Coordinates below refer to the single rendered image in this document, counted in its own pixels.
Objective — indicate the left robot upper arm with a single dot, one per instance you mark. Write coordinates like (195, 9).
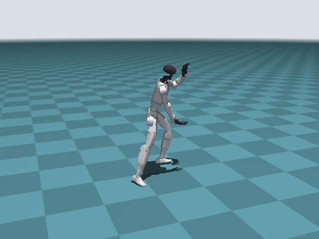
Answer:
(173, 84)

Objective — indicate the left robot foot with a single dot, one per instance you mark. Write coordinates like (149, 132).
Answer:
(158, 160)

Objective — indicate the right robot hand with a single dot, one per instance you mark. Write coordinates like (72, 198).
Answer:
(180, 123)

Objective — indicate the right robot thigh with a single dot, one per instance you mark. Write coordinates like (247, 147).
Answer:
(152, 131)

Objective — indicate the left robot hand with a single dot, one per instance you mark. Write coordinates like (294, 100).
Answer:
(184, 69)

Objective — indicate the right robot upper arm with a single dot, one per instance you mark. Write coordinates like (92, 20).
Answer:
(163, 93)

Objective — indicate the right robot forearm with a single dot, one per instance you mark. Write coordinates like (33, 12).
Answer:
(170, 113)

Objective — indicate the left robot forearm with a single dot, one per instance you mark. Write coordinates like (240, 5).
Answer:
(181, 78)

